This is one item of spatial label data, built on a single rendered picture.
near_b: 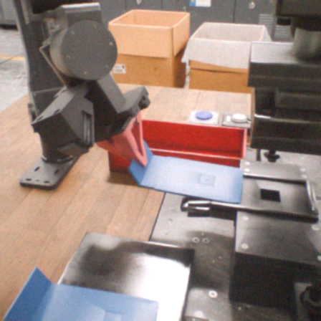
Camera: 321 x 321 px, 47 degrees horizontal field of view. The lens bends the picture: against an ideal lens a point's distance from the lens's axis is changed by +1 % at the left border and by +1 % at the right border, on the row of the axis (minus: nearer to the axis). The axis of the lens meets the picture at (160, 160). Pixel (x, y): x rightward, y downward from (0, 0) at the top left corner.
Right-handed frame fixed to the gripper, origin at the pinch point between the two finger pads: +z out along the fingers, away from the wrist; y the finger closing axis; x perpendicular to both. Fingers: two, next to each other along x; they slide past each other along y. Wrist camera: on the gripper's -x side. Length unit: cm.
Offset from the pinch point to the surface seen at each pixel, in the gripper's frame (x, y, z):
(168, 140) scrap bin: 22.4, -6.7, 10.0
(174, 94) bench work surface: 52, -13, 12
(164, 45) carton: 207, -70, 34
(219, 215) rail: -4.8, 9.0, 8.8
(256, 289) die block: -12.3, 12.1, 14.4
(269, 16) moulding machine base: 435, -24, 108
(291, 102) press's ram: -5.1, 22.2, -4.3
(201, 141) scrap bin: 22.6, -0.1, 12.7
